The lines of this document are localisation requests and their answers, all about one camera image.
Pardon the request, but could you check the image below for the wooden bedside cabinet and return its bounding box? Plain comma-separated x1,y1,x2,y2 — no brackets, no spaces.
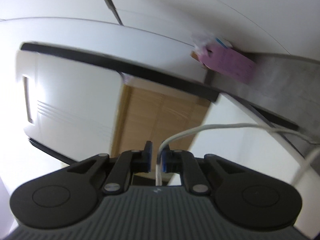
111,84,213,161

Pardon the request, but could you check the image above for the blue ribbon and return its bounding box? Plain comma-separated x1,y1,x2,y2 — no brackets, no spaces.
215,37,232,49

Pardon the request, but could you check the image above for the white crumpled plastic bag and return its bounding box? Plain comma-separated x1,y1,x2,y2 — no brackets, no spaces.
191,31,216,53

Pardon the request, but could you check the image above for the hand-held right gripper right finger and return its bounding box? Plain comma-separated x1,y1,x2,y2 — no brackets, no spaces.
161,142,248,196

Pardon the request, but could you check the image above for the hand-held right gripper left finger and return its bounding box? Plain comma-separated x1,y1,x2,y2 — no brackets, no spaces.
67,141,153,196

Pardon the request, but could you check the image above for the white chair with black frame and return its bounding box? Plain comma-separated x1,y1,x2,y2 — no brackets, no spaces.
15,41,320,230

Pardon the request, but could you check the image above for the pink cardboard box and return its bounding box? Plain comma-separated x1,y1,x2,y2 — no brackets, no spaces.
191,45,256,84

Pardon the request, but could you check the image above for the white shoelace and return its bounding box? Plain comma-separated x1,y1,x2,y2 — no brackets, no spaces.
155,123,320,186

